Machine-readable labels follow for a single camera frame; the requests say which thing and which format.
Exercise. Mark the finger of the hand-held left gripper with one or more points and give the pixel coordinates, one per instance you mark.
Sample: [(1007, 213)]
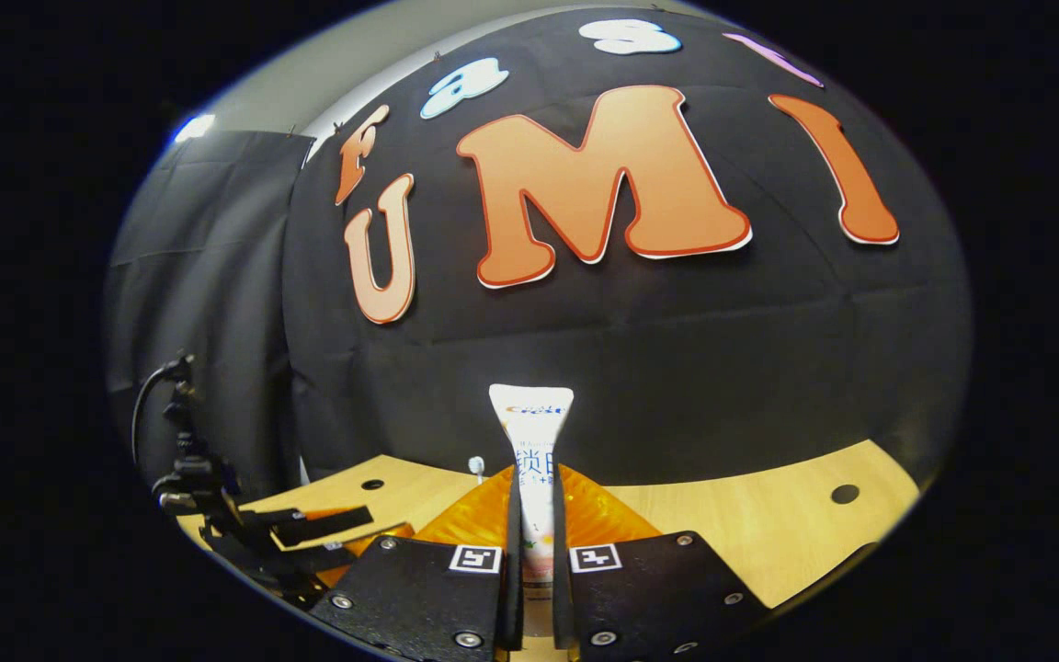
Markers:
[(327, 524), (373, 547)]

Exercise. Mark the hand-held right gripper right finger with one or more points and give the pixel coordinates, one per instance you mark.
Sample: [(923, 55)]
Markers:
[(649, 588)]

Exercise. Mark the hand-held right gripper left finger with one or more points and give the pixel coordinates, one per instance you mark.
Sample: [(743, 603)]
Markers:
[(419, 588)]

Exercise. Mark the white toothbrush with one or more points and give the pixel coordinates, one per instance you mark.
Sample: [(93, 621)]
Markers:
[(476, 469)]

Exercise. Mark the white toothpaste tube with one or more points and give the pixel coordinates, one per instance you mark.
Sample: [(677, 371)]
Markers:
[(534, 441)]

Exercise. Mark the wooden desktop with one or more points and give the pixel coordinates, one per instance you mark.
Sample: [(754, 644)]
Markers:
[(768, 533)]

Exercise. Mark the black backdrop cloth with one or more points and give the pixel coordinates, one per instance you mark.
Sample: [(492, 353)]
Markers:
[(631, 349)]

